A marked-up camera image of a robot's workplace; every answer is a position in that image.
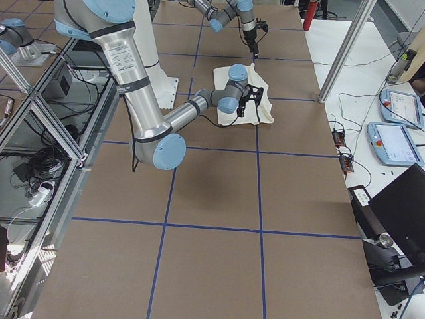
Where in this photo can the aluminium frame rack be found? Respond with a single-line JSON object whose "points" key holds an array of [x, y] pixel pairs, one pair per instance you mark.
{"points": [[49, 142]]}

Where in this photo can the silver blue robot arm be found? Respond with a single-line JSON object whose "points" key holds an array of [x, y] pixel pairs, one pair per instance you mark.
{"points": [[114, 26], [219, 18]]}

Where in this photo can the white power strip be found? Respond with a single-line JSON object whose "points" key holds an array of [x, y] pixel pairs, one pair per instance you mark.
{"points": [[40, 196]]}

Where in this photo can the upper orange black adapter box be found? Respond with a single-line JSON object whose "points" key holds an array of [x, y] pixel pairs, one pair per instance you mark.
{"points": [[339, 138]]}

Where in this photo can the lower blue teach pendant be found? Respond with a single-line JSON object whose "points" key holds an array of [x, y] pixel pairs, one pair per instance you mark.
{"points": [[393, 144]]}

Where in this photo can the red cylinder tube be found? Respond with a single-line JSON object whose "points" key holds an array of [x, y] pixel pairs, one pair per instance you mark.
{"points": [[310, 14]]}

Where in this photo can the orange black adapter box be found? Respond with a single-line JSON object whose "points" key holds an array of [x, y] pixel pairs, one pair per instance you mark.
{"points": [[346, 165], [339, 138]]}

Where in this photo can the blue teach pendant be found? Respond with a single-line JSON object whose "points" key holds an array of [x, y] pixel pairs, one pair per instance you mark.
{"points": [[403, 108], [393, 144]]}

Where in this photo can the lower orange black adapter box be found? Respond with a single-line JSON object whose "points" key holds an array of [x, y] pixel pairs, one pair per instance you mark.
{"points": [[346, 165]]}

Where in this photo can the grey control box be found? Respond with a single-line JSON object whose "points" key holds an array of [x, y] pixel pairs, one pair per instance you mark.
{"points": [[59, 85]]}

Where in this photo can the black laptop computer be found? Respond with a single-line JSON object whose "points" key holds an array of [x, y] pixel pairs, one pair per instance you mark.
{"points": [[399, 207]]}

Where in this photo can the black monitor stand base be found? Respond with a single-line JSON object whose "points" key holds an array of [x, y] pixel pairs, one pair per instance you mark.
{"points": [[392, 274]]}

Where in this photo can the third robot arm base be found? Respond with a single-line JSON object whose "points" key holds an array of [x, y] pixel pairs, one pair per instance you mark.
{"points": [[14, 34]]}

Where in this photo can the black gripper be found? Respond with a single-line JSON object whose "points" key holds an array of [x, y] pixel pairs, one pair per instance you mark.
{"points": [[248, 36], [241, 108]]}

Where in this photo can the upper blue teach pendant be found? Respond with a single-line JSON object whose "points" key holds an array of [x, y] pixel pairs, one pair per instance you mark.
{"points": [[403, 108]]}

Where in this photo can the aluminium frame post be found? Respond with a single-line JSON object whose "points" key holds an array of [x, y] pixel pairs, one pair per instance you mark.
{"points": [[347, 45]]}

